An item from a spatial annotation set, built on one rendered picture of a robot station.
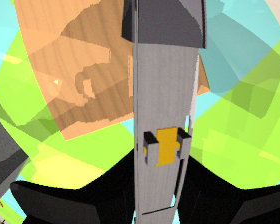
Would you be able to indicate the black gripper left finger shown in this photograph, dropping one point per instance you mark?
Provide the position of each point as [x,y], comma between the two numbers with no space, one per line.
[110,199]

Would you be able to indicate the light wooden board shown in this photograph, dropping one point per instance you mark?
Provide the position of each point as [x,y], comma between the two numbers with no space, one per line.
[84,67]

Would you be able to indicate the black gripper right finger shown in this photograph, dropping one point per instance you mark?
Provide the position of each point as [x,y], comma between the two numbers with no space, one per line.
[208,199]

